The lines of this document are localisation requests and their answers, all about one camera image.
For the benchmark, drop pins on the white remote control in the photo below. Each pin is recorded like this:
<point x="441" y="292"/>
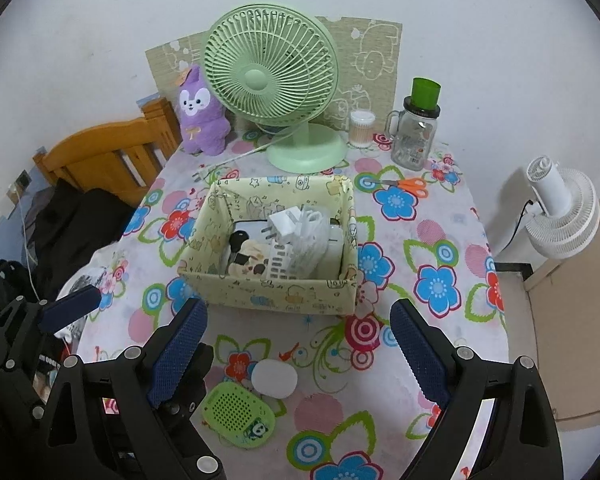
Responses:
<point x="280" y="265"/>

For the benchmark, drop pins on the black clothing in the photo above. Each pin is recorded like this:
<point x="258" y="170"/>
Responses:
<point x="80" y="220"/>

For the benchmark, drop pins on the green plastic cup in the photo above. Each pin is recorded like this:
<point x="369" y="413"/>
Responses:
<point x="426" y="92"/>

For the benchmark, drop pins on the glass mug jar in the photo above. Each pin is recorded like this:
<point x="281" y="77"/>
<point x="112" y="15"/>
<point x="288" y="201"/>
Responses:
<point x="415" y="135"/>

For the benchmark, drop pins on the black key fob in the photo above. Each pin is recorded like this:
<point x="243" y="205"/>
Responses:
<point x="239" y="239"/>

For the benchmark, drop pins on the printed white plastic bag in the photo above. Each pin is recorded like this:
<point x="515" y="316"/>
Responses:
<point x="87" y="277"/>

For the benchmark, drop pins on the white charger plug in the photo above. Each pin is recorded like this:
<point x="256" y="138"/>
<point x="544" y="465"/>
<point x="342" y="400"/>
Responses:
<point x="282" y="225"/>

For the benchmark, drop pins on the wall socket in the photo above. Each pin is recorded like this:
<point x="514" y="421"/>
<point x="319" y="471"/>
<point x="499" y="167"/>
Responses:
<point x="23" y="179"/>

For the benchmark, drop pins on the purple plush toy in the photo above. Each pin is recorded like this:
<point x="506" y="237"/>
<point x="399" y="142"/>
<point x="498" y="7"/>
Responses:
<point x="202" y="120"/>

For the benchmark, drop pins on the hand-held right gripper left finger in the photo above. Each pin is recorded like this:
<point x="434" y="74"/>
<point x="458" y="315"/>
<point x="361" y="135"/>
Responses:
<point x="180" y="355"/>

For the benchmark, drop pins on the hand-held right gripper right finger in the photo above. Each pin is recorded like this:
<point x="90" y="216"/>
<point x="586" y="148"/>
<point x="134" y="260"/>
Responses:
<point x="420" y="360"/>

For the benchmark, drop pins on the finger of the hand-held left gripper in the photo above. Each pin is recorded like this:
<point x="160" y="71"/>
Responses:
<point x="185" y="410"/>
<point x="70" y="305"/>

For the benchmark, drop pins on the round printed coaster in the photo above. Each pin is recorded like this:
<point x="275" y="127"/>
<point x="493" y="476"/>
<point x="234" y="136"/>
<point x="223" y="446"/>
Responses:
<point x="252" y="252"/>

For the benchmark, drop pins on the white wall fan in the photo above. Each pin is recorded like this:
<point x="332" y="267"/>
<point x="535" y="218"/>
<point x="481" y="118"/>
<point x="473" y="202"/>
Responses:
<point x="560" y="200"/>

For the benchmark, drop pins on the green perforated case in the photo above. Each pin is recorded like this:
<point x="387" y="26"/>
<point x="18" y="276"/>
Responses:
<point x="230" y="407"/>

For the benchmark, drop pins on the yellow fabric storage box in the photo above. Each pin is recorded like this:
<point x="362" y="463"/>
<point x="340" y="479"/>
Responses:
<point x="270" y="295"/>

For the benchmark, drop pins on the white power adapter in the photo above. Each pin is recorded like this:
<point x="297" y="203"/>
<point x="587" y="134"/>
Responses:
<point x="335" y="242"/>

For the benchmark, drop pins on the green desk fan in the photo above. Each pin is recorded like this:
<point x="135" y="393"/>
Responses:
<point x="260" y="80"/>

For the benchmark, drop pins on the beige printed placemat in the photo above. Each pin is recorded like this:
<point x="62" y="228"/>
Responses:
<point x="375" y="50"/>

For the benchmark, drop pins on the cotton swab container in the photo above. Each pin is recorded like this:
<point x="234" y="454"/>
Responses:
<point x="362" y="132"/>

